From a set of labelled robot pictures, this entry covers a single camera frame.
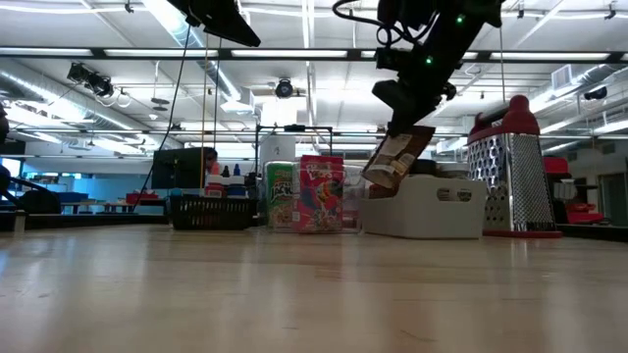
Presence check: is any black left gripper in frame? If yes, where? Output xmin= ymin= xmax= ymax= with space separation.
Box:
xmin=166 ymin=0 xmax=263 ymax=49

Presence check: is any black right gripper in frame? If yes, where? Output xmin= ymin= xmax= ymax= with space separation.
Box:
xmin=370 ymin=62 xmax=458 ymax=139

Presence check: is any taco seasoning mix packet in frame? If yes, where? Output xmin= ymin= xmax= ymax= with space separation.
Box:
xmin=361 ymin=125 xmax=438 ymax=190

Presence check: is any green mini cereal box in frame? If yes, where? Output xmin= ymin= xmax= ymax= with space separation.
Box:
xmin=264 ymin=162 xmax=296 ymax=230

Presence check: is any blue-tipped food colouring bottle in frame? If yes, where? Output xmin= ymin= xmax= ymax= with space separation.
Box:
xmin=228 ymin=163 xmax=248 ymax=200

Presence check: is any orange-tipped food colouring bottle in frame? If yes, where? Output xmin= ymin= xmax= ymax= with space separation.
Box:
xmin=204 ymin=169 xmax=225 ymax=199

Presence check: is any black-lidded amber jar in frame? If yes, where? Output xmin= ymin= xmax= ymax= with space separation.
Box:
xmin=408 ymin=158 xmax=439 ymax=178

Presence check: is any white-lidded glass jar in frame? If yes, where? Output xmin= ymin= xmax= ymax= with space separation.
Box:
xmin=436 ymin=162 xmax=471 ymax=179

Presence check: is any overhead light bar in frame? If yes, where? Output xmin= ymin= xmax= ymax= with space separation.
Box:
xmin=0 ymin=45 xmax=628 ymax=65

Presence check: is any clear plastic bin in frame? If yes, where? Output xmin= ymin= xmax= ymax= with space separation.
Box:
xmin=262 ymin=161 xmax=369 ymax=234

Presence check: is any person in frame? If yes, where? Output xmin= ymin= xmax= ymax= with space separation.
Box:
xmin=204 ymin=148 xmax=222 ymax=177

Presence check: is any black background monitor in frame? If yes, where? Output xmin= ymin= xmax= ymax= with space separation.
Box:
xmin=150 ymin=146 xmax=217 ymax=190

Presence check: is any red background appliance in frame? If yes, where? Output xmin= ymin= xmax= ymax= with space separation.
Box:
xmin=542 ymin=156 xmax=606 ymax=226

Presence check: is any black plastic mesh basket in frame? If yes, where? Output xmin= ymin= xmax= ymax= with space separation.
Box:
xmin=169 ymin=194 xmax=256 ymax=231

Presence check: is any red background crate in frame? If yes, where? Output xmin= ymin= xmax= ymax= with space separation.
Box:
xmin=125 ymin=191 xmax=159 ymax=206

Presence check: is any white plastic handled bin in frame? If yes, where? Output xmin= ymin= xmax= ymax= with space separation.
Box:
xmin=361 ymin=175 xmax=488 ymax=240

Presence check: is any black background rig frame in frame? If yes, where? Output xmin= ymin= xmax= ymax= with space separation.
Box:
xmin=253 ymin=123 xmax=335 ymax=166

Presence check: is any black hanging cable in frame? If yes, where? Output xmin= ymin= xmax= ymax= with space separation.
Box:
xmin=131 ymin=24 xmax=193 ymax=213

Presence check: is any red-handled metal box grater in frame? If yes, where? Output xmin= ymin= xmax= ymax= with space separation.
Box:
xmin=465 ymin=94 xmax=564 ymax=239

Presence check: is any black aluminium table frame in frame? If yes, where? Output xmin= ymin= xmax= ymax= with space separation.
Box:
xmin=0 ymin=211 xmax=173 ymax=231

